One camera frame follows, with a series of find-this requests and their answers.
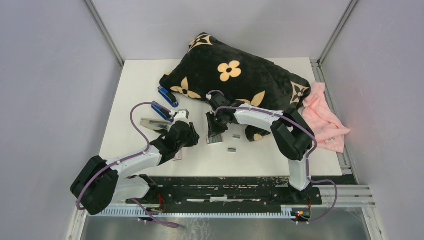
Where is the blue stapler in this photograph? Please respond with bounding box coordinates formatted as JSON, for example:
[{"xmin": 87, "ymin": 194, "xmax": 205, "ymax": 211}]
[
  {"xmin": 151, "ymin": 101, "xmax": 174, "ymax": 123},
  {"xmin": 157, "ymin": 85, "xmax": 179, "ymax": 108}
]

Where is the white cable duct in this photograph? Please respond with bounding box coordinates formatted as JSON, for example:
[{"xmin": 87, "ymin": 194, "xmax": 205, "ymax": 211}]
[{"xmin": 95, "ymin": 205, "xmax": 304, "ymax": 220}]

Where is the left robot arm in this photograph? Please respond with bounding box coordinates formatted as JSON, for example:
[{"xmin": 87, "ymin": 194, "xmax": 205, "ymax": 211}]
[{"xmin": 70, "ymin": 120, "xmax": 200, "ymax": 215}]

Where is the box of staples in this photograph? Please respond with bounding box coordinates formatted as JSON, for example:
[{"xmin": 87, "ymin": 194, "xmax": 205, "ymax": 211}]
[{"xmin": 206, "ymin": 134, "xmax": 224, "ymax": 145}]

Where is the pink cloth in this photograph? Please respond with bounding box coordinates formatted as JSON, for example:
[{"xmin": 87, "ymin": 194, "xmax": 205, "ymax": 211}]
[{"xmin": 302, "ymin": 82, "xmax": 351, "ymax": 154}]

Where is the closed red white staple box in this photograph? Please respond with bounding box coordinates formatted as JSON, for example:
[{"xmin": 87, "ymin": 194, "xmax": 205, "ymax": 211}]
[{"xmin": 172, "ymin": 151, "xmax": 182, "ymax": 161}]

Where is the black pillow with beige flowers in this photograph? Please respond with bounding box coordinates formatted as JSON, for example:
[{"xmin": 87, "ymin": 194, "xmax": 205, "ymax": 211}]
[{"xmin": 159, "ymin": 32, "xmax": 312, "ymax": 143}]

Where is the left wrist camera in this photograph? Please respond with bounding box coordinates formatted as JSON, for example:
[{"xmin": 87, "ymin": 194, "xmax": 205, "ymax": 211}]
[{"xmin": 173, "ymin": 109, "xmax": 190, "ymax": 124}]

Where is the grey beige stapler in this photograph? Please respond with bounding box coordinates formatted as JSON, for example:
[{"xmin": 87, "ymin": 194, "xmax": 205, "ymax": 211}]
[{"xmin": 140, "ymin": 117, "xmax": 172, "ymax": 134}]

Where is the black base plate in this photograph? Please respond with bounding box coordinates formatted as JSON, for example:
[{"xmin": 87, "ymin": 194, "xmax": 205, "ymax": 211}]
[{"xmin": 125, "ymin": 174, "xmax": 359, "ymax": 215}]

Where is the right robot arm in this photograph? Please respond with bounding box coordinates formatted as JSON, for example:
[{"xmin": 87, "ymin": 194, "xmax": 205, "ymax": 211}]
[{"xmin": 206, "ymin": 90, "xmax": 318, "ymax": 204}]

